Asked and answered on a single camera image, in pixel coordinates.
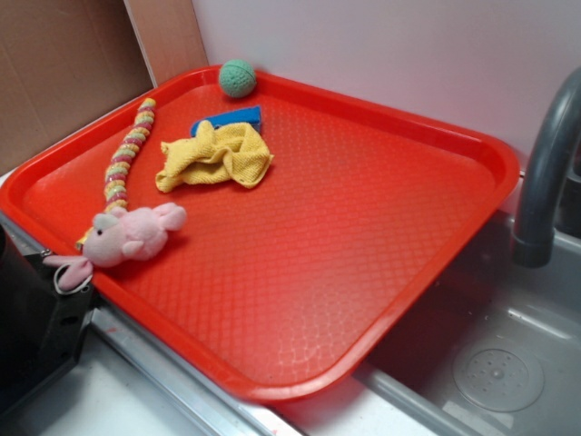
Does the blue sponge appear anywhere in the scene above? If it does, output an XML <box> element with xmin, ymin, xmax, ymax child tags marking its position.
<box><xmin>190</xmin><ymin>105</ymin><xmax>261</xmax><ymax>137</ymax></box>

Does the grey plastic sink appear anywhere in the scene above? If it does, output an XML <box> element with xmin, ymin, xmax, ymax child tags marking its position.
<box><xmin>353</xmin><ymin>213</ymin><xmax>581</xmax><ymax>436</ymax></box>

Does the yellow cloth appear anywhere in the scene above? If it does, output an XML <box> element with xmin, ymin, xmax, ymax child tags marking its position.
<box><xmin>155</xmin><ymin>120</ymin><xmax>274</xmax><ymax>193</ymax></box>

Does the green textured ball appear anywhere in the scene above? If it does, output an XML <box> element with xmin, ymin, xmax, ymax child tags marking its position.
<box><xmin>219</xmin><ymin>59</ymin><xmax>257</xmax><ymax>98</ymax></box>

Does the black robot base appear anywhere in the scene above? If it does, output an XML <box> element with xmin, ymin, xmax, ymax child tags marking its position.
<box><xmin>1</xmin><ymin>230</ymin><xmax>94</xmax><ymax>417</ymax></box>

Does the multicolored twisted rope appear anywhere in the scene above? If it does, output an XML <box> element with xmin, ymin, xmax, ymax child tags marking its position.
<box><xmin>74</xmin><ymin>97</ymin><xmax>157</xmax><ymax>251</ymax></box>

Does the red plastic tray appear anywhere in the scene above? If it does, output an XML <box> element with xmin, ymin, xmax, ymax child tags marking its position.
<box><xmin>0</xmin><ymin>64</ymin><xmax>521</xmax><ymax>405</ymax></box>

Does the pink plush pig toy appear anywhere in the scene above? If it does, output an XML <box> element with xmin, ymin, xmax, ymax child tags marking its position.
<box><xmin>43</xmin><ymin>203</ymin><xmax>187</xmax><ymax>295</ymax></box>

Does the grey toy faucet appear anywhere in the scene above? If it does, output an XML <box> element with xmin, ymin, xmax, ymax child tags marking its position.
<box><xmin>510</xmin><ymin>69</ymin><xmax>580</xmax><ymax>268</ymax></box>

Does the brown cardboard panel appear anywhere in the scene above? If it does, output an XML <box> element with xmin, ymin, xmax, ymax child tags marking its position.
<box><xmin>1</xmin><ymin>1</ymin><xmax>208</xmax><ymax>173</ymax></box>

